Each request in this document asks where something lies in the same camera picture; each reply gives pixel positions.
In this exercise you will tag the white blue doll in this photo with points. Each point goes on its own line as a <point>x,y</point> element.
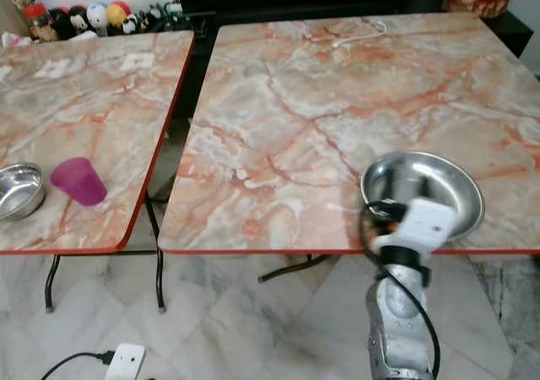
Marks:
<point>97,17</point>

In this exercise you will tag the white table sticker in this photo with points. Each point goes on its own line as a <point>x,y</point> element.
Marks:
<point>137,62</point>

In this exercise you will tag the small steel bowl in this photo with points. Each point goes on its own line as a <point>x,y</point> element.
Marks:
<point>18,190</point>

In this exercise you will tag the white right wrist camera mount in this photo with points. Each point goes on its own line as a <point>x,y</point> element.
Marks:
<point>422,224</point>

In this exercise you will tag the black haired doll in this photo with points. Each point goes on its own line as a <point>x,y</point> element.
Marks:
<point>59,22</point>

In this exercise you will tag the white power strip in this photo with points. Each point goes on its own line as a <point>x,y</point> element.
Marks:
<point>126,361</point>

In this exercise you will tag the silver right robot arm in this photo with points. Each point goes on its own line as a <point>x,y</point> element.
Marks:
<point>396,321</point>

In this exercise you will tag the black white panda doll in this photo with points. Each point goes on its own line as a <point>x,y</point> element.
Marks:
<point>139,22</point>

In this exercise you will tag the small marble folding table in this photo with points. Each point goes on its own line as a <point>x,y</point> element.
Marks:
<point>93,118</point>

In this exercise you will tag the large steel bowl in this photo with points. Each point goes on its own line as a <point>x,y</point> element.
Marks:
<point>430,177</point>

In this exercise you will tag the large marble folding table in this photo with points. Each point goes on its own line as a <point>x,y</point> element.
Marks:
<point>304,118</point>

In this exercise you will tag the purple plastic cup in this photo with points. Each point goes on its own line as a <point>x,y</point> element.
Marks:
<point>80,181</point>

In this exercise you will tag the red capped doll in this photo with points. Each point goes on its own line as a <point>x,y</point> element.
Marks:
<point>35,21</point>

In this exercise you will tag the yellow red doll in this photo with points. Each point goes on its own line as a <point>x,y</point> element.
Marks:
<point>119,13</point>

